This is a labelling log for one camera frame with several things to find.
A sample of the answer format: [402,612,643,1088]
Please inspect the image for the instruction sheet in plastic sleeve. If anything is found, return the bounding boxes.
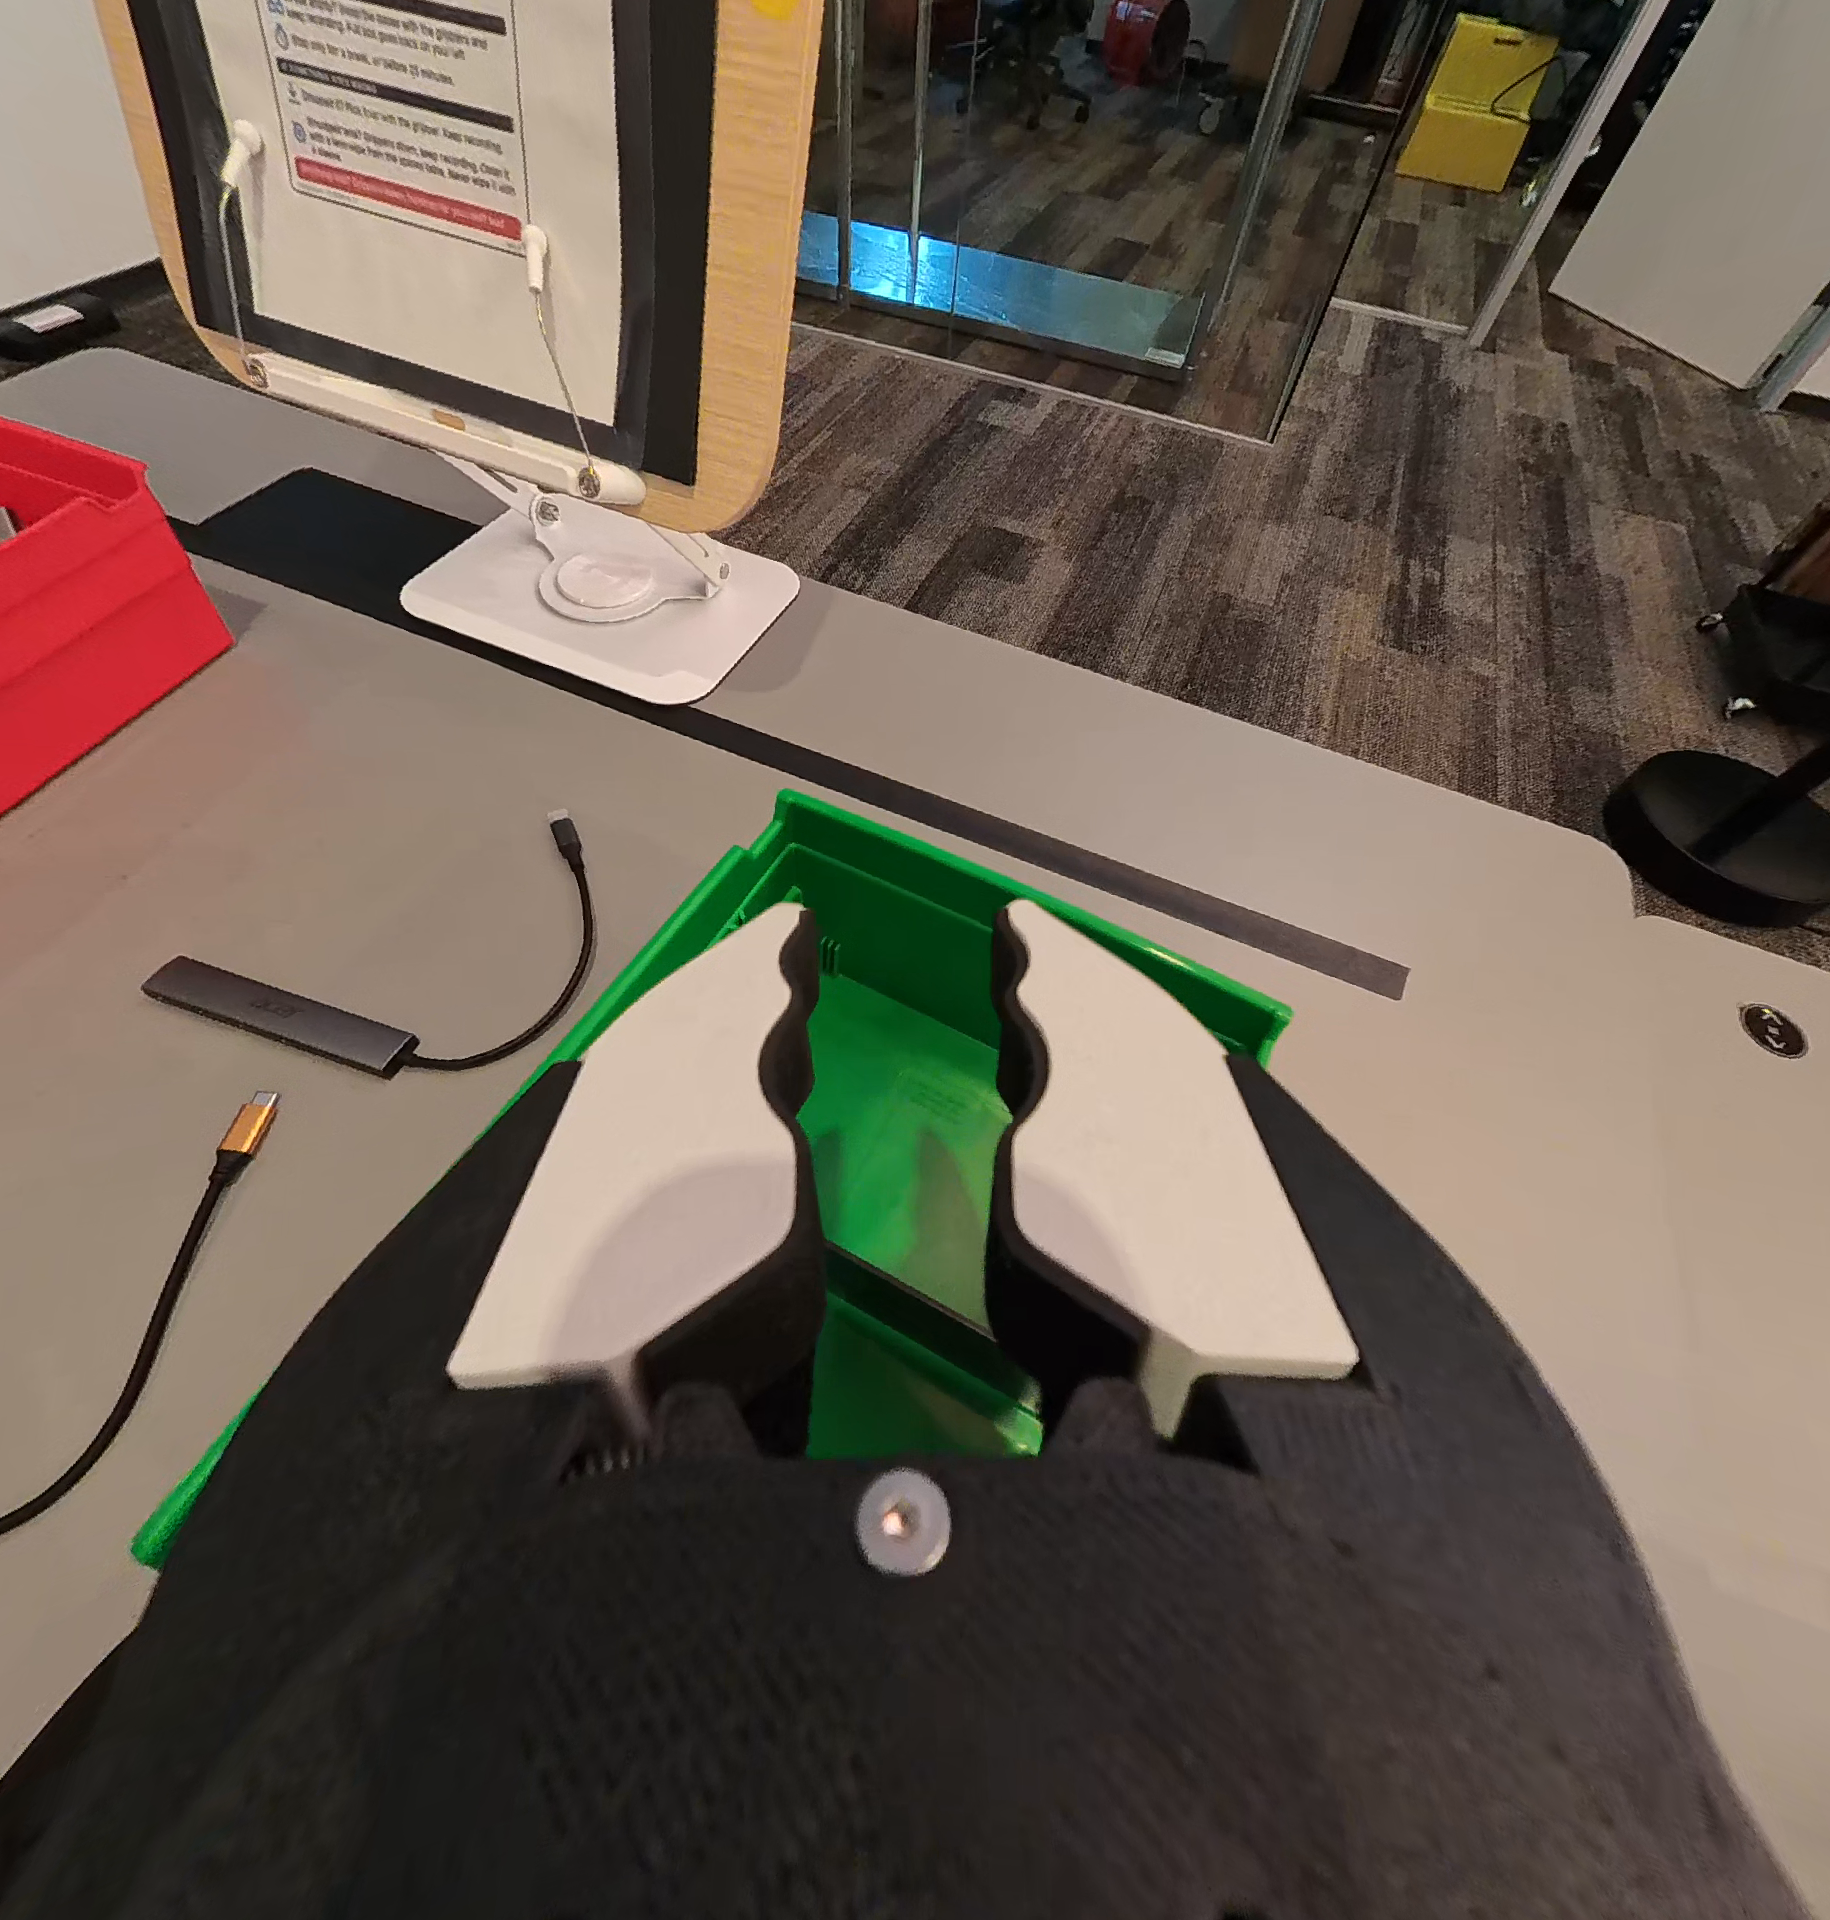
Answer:
[194,0,623,428]

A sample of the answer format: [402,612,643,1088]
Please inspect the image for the black rolling cart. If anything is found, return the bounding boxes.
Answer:
[1694,450,1830,722]

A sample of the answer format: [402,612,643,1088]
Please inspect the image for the black floor lamp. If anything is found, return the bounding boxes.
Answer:
[1603,705,1830,931]

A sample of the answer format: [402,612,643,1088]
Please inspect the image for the green plastic bin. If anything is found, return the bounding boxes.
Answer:
[132,791,1292,1575]

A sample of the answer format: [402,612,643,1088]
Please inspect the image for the yellow box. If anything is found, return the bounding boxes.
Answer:
[1395,14,1575,196]

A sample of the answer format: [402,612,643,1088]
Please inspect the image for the black usb-c cable gold plug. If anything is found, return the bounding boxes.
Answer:
[0,1091,285,1549]

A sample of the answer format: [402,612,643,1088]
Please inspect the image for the red plastic bin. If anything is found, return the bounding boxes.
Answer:
[0,402,238,848]

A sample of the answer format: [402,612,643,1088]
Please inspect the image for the white folding stand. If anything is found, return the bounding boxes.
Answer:
[225,352,800,708]

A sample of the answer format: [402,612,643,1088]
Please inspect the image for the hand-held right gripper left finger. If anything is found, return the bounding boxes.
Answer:
[448,905,826,1398]

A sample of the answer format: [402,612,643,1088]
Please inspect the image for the small black device box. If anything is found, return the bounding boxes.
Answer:
[0,292,124,362]

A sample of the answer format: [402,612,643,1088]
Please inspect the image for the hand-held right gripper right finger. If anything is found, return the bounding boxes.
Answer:
[987,900,1362,1383]

